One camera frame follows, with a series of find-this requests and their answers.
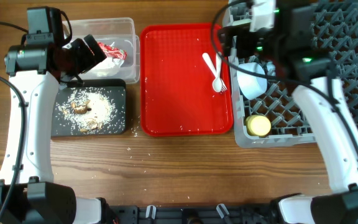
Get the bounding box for red snack wrapper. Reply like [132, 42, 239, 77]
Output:
[98, 42, 127, 60]

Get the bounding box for white plastic spoon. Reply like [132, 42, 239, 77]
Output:
[213, 53, 223, 93]

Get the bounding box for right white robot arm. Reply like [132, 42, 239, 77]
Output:
[210, 1, 358, 223]

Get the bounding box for grey dishwasher rack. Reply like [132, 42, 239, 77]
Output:
[229, 1, 358, 148]

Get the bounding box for yellow plastic cup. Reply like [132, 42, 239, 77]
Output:
[245, 115, 272, 136]

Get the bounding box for light blue plate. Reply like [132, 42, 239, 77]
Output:
[265, 62, 275, 77]

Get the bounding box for red serving tray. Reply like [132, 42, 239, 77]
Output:
[140, 23, 234, 137]

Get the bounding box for white plastic fork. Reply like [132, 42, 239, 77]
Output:
[202, 52, 227, 92]

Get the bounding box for rice and food scraps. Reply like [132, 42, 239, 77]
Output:
[56, 88, 126, 134]

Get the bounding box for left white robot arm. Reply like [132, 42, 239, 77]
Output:
[0, 6, 116, 223]

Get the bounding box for black mounting rail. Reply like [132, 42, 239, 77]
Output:
[104, 203, 285, 224]

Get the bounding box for clear plastic bin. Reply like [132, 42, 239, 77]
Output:
[63, 17, 140, 84]

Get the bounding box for black plastic tray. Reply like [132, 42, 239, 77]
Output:
[50, 78, 127, 138]

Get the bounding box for light blue rice bowl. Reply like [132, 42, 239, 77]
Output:
[237, 62, 267, 100]

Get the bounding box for crumpled white tissue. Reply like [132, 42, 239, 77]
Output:
[92, 56, 126, 75]

